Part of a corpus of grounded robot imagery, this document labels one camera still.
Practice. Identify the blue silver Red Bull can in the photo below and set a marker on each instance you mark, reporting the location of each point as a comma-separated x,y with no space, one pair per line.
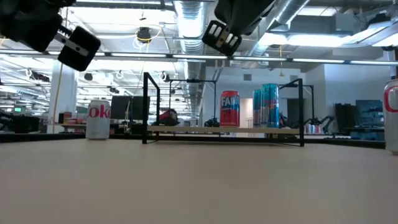
257,109
270,105

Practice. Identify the red Fanta strawberry can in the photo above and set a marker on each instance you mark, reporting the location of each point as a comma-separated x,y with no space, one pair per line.
230,112

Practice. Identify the silver Diet Coke can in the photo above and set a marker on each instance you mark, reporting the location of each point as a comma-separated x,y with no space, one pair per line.
98,124
392,130

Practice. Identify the green exit sign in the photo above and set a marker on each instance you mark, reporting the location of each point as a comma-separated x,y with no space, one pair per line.
17,109

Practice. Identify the white building column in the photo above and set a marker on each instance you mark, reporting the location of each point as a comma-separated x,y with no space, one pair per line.
66,102

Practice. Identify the black ceiling dome device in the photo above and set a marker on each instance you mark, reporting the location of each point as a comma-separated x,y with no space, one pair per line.
144,35

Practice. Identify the distant desk with boxes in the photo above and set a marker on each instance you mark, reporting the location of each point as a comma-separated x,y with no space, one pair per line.
71,124

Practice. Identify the person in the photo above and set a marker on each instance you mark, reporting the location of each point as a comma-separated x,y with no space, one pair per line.
170,116

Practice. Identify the black computer monitor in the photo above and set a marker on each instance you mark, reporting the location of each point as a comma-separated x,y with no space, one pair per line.
124,107

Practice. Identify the slanted silver ventilation duct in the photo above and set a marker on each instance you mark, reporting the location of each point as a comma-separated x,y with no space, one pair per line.
289,12

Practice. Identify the long ceiling light rail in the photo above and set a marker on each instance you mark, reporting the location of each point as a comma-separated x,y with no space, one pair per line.
140,55

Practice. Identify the black frame wooden shelf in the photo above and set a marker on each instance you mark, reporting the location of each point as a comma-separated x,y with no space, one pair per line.
217,129

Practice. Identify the black aluminium rig frame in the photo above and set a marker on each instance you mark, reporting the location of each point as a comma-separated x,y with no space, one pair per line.
62,137

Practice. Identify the blue wall screen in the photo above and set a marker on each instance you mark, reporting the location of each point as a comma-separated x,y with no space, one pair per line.
370,115

